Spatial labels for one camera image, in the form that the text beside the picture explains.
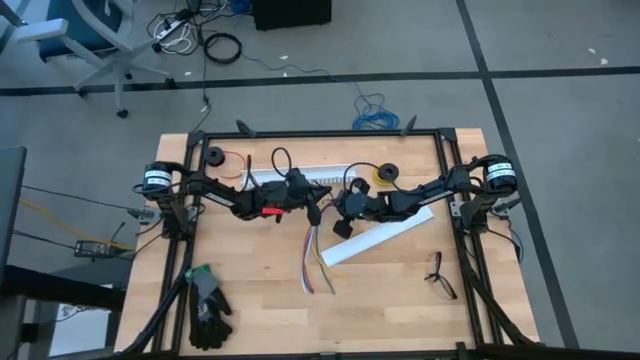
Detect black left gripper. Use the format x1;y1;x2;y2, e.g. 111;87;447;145
284;168;334;207

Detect white duct cover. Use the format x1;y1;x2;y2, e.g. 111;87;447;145
319;205;435;268

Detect white slotted cable duct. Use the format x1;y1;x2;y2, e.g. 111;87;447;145
240;163;357;185

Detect yellow wire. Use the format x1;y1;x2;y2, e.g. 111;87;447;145
313;199;347;279

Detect white wire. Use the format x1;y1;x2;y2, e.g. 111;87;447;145
301;222;319;289

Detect coloured wire bundle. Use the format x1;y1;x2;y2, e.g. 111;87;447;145
301;219;321;295

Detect green wire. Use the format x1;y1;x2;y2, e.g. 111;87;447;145
312;219;337;296

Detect red wire spool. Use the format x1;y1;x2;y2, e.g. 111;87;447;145
206;146;249;180

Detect black eyeglasses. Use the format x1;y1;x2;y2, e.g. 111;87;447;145
423;251;459;301

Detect black glove green cuff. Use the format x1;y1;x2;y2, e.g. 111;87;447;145
184;263;232;326
187;287;235;351

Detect black box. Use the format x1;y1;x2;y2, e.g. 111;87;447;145
250;0;333;31

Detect white power strip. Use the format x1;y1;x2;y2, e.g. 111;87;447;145
153;17;187;42

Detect black power adapter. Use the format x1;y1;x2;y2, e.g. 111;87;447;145
73;239;114;259

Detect white teal office chair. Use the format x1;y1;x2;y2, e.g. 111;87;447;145
0;0;177;120

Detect dark desk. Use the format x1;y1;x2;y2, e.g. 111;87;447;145
0;144;126;314

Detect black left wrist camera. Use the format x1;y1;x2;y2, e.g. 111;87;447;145
306;198;324;226

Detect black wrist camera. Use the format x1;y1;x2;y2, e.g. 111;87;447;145
306;198;324;226
333;217;354;239

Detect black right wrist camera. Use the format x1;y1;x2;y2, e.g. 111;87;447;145
333;217;354;239

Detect yellow wire spool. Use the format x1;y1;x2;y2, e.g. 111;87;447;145
372;162;401;187

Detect black right camera cable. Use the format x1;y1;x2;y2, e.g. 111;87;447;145
343;161;384;194

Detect black camera cable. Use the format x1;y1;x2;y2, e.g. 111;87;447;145
343;161;384;194
239;146;296;194

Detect black left camera cable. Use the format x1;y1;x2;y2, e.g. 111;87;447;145
239;146;296;194

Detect black aluminium table frame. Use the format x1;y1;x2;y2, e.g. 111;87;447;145
119;127;546;360

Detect blue coiled cable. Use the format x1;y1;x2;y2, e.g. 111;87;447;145
351;91;401;132

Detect thin black floor cable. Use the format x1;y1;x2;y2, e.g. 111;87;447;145
187;27;214;135

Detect black coiled cable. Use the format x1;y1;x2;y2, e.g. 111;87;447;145
203;32;244;65

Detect white cable bundle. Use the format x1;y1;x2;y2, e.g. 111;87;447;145
159;29;195;55

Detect yellow floor cable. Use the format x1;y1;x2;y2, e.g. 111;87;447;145
19;198;137;252

